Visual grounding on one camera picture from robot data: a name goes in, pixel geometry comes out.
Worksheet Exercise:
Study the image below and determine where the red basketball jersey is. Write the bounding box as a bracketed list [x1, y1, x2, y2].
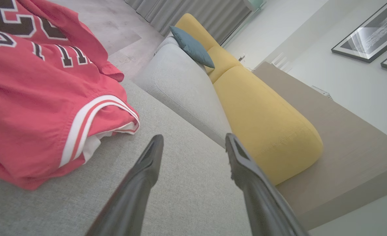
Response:
[0, 0, 140, 190]

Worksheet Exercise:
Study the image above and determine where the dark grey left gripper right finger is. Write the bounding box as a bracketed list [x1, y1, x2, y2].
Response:
[225, 133, 309, 236]

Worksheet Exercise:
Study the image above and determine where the grey sofa seat cushion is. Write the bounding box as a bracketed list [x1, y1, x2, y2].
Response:
[133, 36, 232, 148]
[154, 31, 181, 54]

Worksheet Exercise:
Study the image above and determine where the grey curtain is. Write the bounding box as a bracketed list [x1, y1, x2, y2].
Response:
[125, 0, 253, 45]

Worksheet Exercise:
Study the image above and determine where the long yellow sofa back cushion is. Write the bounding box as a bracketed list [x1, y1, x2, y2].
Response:
[213, 66, 323, 186]

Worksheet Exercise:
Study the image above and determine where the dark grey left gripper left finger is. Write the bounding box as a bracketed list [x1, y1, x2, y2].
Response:
[85, 134, 164, 236]

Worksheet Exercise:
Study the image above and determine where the large black framed picture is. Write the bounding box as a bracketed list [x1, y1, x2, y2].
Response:
[331, 0, 387, 63]

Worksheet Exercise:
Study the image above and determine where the wide grey sofa ottoman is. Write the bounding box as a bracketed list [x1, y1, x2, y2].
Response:
[0, 78, 256, 236]

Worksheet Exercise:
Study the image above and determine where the blue throw pillow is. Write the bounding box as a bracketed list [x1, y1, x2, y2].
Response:
[169, 26, 215, 69]

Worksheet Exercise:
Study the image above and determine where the white slatted vent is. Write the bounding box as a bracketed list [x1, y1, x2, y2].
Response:
[271, 52, 294, 73]

